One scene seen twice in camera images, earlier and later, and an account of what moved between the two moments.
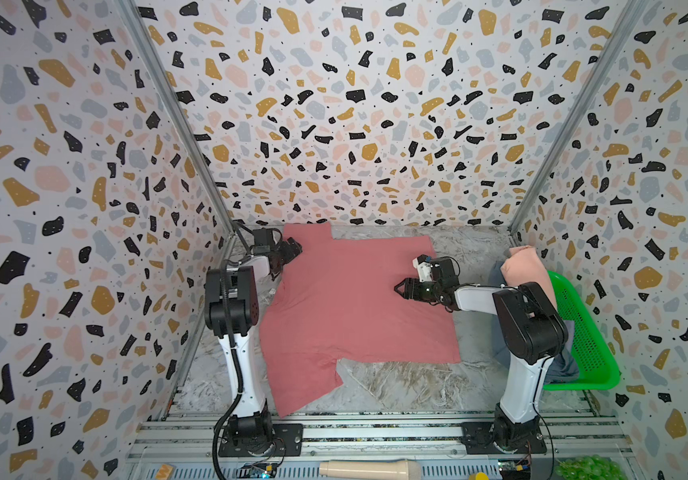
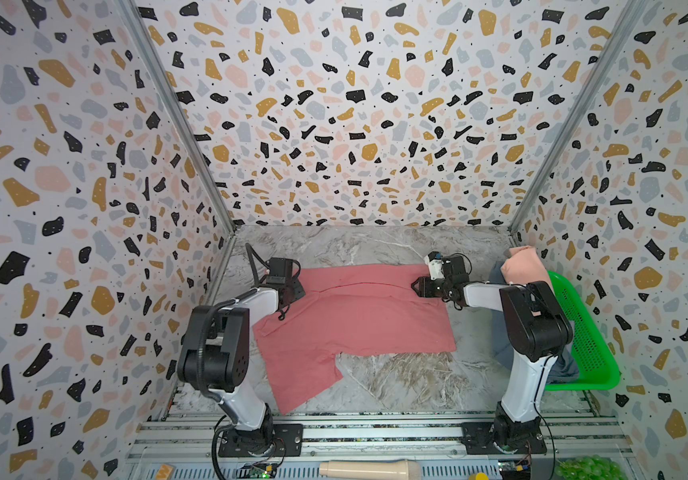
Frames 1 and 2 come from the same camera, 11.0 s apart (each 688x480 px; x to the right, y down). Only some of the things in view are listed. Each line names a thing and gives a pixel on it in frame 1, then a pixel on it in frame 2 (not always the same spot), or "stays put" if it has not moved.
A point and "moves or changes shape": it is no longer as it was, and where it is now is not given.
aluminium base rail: x=191 y=447 stays put
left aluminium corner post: x=134 y=16 stays put
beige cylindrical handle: x=376 y=469 stays put
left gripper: x=286 y=255 to x=296 y=290
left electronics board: x=257 y=470 stays put
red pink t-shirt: x=336 y=300 moves or changes shape
